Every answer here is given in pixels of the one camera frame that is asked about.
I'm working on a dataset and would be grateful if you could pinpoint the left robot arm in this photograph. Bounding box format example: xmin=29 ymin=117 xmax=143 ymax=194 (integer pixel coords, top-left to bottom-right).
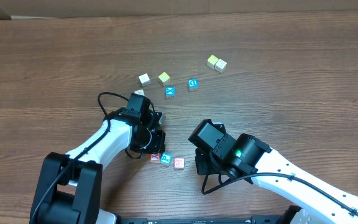
xmin=30 ymin=93 xmax=165 ymax=224

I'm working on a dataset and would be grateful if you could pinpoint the red M block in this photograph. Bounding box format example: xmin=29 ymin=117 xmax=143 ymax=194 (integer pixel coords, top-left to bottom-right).
xmin=174 ymin=157 xmax=185 ymax=169

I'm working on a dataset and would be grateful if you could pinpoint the yellow block centre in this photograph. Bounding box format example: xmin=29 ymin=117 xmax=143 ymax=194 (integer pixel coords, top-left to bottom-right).
xmin=158 ymin=72 xmax=170 ymax=86

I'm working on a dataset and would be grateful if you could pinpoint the blue P block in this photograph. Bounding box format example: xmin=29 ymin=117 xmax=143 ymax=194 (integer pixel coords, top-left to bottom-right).
xmin=160 ymin=152 xmax=172 ymax=166

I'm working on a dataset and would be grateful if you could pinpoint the white patterned block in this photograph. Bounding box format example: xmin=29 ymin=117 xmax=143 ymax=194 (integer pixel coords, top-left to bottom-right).
xmin=134 ymin=90 xmax=145 ymax=96

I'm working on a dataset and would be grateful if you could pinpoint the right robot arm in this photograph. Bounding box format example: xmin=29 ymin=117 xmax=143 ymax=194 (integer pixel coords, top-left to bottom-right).
xmin=188 ymin=119 xmax=358 ymax=223

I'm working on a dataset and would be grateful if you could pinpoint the blue X block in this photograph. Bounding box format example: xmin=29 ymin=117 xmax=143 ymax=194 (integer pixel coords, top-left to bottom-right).
xmin=165 ymin=86 xmax=176 ymax=98

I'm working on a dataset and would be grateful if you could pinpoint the white block upper left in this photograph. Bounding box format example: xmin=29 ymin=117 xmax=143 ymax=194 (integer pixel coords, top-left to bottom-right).
xmin=139 ymin=73 xmax=151 ymax=86

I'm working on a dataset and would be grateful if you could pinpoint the yellow block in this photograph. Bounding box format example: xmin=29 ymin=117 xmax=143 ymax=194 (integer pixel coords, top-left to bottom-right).
xmin=158 ymin=72 xmax=170 ymax=86
xmin=206 ymin=55 xmax=219 ymax=69

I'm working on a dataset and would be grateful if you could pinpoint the red Y block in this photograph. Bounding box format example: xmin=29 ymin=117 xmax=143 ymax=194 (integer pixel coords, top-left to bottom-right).
xmin=150 ymin=153 xmax=161 ymax=163

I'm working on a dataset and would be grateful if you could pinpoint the blue Q block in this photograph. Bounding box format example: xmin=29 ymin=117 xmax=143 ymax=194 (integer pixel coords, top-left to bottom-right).
xmin=188 ymin=78 xmax=199 ymax=91

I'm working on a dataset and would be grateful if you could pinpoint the white block far right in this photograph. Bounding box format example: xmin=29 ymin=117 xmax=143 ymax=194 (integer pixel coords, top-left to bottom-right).
xmin=214 ymin=59 xmax=227 ymax=73

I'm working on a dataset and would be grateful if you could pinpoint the yellow block far right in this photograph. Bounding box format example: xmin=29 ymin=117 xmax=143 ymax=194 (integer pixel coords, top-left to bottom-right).
xmin=206 ymin=55 xmax=219 ymax=69

